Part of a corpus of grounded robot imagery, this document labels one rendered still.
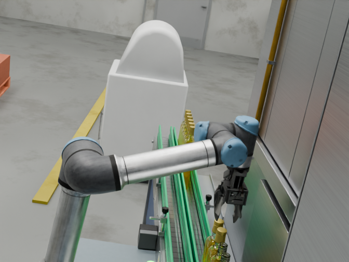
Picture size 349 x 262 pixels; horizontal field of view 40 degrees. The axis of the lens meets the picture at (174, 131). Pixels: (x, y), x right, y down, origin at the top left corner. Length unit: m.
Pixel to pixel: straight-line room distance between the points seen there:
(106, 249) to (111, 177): 0.99
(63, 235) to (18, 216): 2.42
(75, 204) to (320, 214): 1.10
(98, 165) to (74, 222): 0.25
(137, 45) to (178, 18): 7.98
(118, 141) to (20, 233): 1.23
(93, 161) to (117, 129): 3.04
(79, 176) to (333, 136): 0.97
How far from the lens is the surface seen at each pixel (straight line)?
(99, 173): 1.24
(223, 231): 1.65
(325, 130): 0.37
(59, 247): 1.48
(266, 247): 1.58
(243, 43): 12.29
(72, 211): 1.42
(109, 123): 4.29
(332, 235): 0.35
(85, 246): 2.21
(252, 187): 1.89
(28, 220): 3.82
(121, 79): 4.16
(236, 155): 1.30
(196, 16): 12.08
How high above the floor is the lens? 1.98
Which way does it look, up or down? 19 degrees down
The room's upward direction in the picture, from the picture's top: 10 degrees clockwise
